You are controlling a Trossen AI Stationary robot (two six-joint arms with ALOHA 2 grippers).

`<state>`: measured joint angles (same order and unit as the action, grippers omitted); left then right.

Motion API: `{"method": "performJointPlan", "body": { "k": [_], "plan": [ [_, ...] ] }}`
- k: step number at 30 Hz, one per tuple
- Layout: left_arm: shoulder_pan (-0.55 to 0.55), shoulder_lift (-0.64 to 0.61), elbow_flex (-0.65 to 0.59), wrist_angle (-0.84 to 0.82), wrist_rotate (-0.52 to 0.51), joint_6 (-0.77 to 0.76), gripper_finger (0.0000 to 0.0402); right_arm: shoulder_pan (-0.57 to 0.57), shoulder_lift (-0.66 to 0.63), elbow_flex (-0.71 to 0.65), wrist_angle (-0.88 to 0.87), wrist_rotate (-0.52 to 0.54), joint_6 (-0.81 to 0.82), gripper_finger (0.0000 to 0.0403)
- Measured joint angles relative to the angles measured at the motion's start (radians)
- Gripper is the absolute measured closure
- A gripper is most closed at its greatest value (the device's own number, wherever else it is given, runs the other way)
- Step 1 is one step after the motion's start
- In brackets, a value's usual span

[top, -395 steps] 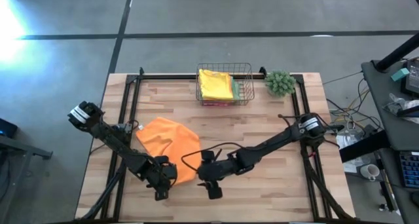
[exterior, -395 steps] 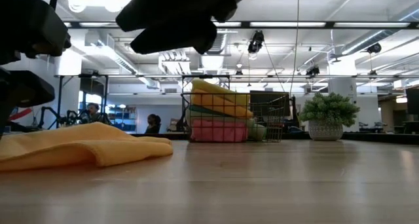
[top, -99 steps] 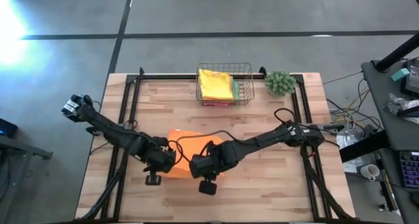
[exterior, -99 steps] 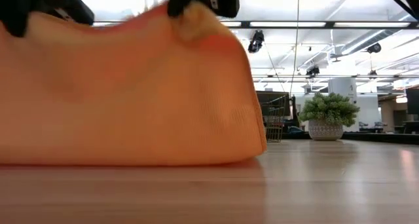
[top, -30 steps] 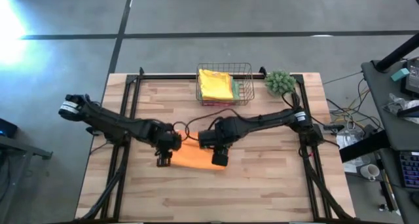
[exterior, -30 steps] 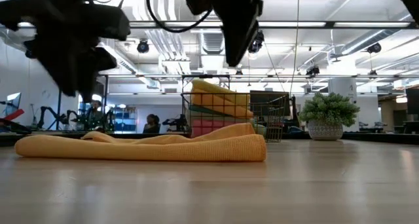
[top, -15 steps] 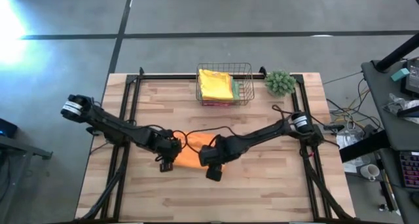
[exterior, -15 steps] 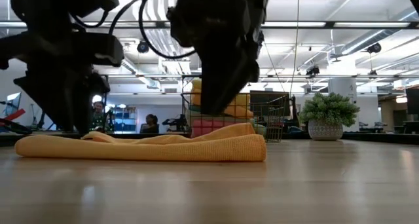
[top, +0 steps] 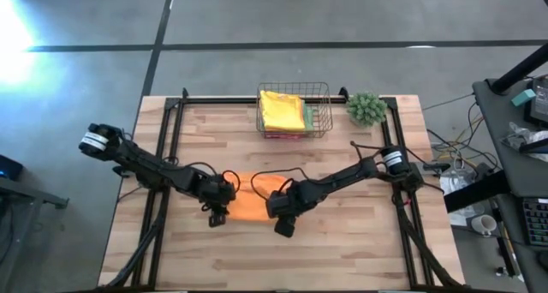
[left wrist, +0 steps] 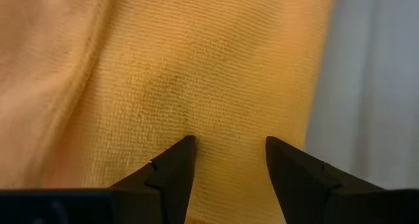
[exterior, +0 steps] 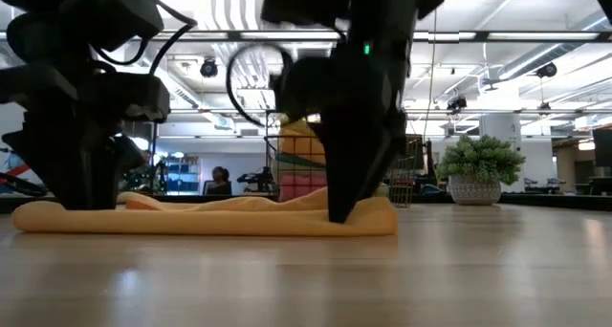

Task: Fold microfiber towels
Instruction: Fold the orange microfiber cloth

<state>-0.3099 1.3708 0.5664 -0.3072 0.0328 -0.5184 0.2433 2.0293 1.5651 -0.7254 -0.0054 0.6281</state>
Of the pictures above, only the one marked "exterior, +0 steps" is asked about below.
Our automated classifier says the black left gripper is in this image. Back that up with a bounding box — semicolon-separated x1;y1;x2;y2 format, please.
0;62;147;211

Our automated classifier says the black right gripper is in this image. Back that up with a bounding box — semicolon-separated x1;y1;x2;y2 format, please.
309;29;413;224

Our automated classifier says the orange microfiber towel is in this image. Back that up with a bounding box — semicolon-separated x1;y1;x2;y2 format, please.
278;134;327;168
11;186;399;238

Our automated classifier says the pink microfiber towel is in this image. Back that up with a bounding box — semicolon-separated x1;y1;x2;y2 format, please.
278;172;330;203

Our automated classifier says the black monitor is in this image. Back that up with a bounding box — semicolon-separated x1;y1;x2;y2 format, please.
592;125;612;168
405;133;426;172

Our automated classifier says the black metal rack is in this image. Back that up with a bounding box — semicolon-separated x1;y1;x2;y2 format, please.
121;107;161;194

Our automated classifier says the blue lit shelf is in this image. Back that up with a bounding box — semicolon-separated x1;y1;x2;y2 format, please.
157;152;202;194

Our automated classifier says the lit computer monitor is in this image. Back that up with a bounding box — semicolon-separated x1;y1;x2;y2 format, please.
0;147;35;181

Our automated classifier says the potted green succulent plant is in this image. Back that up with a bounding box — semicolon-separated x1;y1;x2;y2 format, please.
435;133;527;207

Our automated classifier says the person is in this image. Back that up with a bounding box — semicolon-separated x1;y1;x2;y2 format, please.
204;165;234;196

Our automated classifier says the metal wire basket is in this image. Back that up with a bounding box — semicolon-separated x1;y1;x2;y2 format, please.
264;133;426;210

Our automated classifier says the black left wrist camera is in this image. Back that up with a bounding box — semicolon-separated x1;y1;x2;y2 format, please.
76;71;172;124

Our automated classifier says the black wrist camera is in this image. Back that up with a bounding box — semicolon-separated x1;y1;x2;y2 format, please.
76;71;172;124
270;57;337;122

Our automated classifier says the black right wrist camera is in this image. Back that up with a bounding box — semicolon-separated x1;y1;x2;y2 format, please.
270;57;337;122

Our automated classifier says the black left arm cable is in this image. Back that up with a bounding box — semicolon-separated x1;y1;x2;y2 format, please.
93;0;198;77

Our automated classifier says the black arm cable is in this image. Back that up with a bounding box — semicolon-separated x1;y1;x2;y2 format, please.
93;0;198;77
225;41;295;129

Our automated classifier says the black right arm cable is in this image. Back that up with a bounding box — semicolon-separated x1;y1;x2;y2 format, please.
225;41;295;129

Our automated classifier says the black overhead light rail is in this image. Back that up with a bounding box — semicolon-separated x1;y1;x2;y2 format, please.
150;29;612;44

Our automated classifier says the black aluminium table frame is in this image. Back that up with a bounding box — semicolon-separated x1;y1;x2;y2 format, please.
0;191;612;214

